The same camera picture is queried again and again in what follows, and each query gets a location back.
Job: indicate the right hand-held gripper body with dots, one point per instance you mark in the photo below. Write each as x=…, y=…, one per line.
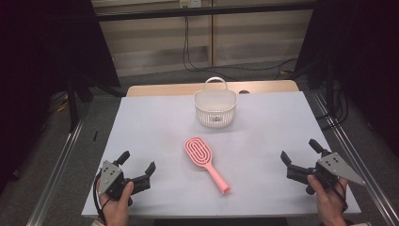
x=337, y=166

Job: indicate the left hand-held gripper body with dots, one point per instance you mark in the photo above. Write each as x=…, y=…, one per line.
x=109, y=175

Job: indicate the pink hairbrush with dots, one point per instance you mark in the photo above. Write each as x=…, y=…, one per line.
x=200, y=152

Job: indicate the white plastic basket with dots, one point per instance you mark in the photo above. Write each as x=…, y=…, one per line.
x=215, y=103

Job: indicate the person's left hand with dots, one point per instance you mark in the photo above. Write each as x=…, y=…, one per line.
x=116, y=212

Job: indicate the person's right hand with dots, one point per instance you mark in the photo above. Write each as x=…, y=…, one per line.
x=329, y=207

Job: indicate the white table cover sheet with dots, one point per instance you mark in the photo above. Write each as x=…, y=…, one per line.
x=156, y=125

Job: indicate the black metal stand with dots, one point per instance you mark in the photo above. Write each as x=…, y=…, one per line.
x=73, y=103

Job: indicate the black curtain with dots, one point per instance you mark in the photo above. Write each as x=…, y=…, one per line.
x=37, y=78
x=363, y=62

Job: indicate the beige long counter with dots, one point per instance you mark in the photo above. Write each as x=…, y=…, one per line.
x=251, y=40

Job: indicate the aluminium rail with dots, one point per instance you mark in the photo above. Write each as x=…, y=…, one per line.
x=354, y=157
x=59, y=169

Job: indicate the white wall socket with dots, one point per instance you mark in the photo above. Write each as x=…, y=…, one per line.
x=190, y=3

